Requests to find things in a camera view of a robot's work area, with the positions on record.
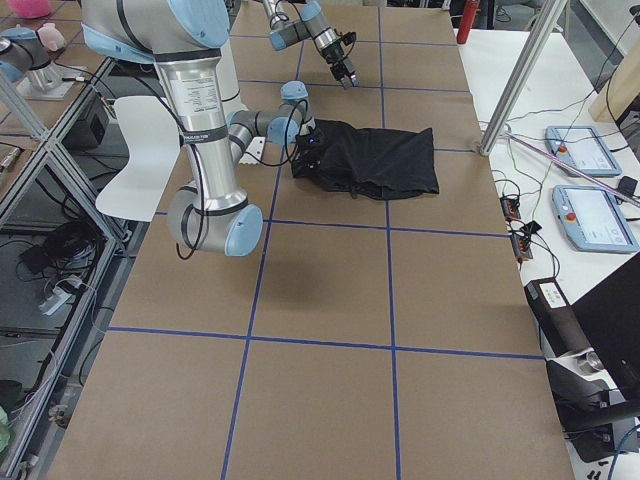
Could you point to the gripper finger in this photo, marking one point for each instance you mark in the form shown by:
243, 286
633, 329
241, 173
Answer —
348, 65
343, 77

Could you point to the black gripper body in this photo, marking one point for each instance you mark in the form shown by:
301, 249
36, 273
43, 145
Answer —
311, 151
336, 58

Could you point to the black printed t-shirt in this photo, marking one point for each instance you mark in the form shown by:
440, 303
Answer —
381, 164

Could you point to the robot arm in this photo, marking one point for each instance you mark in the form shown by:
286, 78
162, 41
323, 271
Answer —
183, 41
311, 24

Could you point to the red cylinder bottle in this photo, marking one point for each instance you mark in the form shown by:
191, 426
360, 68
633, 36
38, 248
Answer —
467, 21

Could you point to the white plastic chair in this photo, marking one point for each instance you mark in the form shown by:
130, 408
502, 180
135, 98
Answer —
152, 139

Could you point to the orange connector board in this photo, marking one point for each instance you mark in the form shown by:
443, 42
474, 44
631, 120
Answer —
519, 232

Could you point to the reacher grabber stick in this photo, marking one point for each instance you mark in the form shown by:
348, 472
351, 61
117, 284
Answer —
571, 169

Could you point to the far blue teach pendant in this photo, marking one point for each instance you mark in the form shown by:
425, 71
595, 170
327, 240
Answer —
583, 148

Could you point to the blue teach pendant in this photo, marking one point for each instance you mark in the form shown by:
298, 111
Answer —
592, 220
583, 148

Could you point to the pink plush toy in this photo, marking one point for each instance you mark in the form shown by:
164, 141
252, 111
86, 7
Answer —
51, 38

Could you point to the near blue teach pendant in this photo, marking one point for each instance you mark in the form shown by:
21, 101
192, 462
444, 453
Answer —
592, 220

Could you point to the white power strip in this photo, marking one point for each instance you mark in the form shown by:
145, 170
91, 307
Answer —
60, 294

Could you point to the black box with label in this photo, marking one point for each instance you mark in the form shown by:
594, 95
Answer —
555, 316

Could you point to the black monitor with stand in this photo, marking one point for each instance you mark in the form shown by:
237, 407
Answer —
596, 417

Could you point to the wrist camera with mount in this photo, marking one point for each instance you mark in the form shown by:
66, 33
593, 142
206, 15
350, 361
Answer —
314, 138
347, 38

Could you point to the aluminium frame post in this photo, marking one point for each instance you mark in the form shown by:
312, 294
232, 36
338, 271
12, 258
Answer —
530, 52

